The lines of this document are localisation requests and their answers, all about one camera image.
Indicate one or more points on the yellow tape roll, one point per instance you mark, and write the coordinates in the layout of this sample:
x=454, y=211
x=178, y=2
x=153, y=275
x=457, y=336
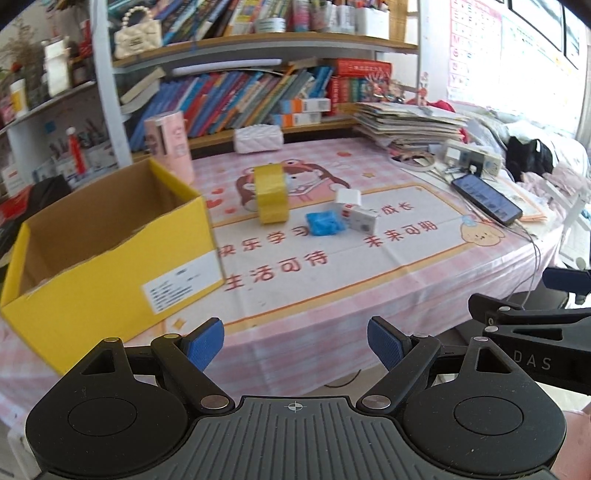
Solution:
x=270, y=185

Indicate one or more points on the white bookshelf frame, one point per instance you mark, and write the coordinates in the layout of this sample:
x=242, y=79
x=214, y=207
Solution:
x=215, y=49

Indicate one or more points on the pink cylindrical canister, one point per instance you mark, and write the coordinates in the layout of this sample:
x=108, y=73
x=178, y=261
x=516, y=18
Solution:
x=166, y=140

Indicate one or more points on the white power strip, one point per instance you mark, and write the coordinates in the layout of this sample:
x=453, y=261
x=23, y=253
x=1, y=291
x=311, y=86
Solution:
x=471, y=159

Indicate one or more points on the orange white box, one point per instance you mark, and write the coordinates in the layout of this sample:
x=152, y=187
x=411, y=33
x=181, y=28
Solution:
x=297, y=119
x=310, y=105

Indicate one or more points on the white red small box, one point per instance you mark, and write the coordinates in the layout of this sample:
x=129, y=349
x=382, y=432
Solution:
x=360, y=219

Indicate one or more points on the pink checkered cartoon tablecloth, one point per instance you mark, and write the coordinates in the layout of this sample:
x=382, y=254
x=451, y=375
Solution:
x=294, y=305

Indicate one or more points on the yellow cardboard box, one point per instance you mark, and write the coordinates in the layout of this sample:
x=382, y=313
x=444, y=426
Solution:
x=111, y=259

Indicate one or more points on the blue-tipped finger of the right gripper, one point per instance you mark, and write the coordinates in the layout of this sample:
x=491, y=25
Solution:
x=567, y=280

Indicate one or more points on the white quilted pearl handbag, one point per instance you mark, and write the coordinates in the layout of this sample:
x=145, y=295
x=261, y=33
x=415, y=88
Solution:
x=139, y=32

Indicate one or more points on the blue bag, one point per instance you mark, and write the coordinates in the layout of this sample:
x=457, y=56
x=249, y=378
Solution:
x=324, y=223

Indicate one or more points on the white quilted pouch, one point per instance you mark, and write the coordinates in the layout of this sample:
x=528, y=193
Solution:
x=257, y=138

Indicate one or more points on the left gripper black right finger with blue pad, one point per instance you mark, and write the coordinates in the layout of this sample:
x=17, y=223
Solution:
x=408, y=361

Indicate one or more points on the black smartphone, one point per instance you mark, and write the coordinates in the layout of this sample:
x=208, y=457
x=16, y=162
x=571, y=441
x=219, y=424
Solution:
x=488, y=199

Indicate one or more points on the row of leaning books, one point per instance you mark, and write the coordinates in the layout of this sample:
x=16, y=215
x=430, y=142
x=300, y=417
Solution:
x=219, y=101

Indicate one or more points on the orange white box upper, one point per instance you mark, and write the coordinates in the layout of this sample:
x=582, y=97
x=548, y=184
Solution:
x=310, y=105

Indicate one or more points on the red boxed book set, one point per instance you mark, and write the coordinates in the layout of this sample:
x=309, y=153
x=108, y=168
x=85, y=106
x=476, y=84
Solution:
x=354, y=80

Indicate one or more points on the stack of papers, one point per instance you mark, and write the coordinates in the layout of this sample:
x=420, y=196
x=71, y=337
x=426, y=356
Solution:
x=402, y=125

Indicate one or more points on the orange white box lower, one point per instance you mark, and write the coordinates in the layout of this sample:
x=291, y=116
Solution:
x=297, y=119

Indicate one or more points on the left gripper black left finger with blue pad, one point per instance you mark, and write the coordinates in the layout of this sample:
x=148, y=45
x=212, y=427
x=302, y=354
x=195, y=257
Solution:
x=182, y=361

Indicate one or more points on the black bag on bed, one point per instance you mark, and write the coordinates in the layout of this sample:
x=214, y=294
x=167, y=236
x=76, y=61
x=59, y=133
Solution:
x=532, y=156

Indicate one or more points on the white charger cube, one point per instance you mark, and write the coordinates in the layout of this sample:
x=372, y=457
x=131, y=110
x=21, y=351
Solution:
x=348, y=197

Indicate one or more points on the white yellow bottle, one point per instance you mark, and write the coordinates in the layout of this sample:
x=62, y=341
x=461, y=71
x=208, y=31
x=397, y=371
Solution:
x=18, y=98

